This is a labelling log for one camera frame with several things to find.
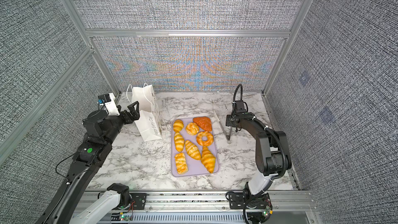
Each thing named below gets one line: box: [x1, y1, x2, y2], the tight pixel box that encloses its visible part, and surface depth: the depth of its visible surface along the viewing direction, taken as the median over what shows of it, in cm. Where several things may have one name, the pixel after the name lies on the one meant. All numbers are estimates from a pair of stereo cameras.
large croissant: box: [200, 146, 217, 174], surface depth 85 cm
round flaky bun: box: [185, 121, 200, 136], surface depth 97 cm
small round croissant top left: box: [173, 119, 184, 133], surface depth 99 cm
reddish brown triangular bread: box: [192, 116, 212, 132], surface depth 100 cm
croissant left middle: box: [174, 131, 186, 153], surface depth 92 cm
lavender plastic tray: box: [171, 117, 220, 178], surface depth 90 cm
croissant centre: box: [185, 140, 202, 161], surface depth 87 cm
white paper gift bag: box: [126, 82, 163, 142], surface depth 88 cm
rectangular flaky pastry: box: [174, 152, 189, 175], surface depth 83 cm
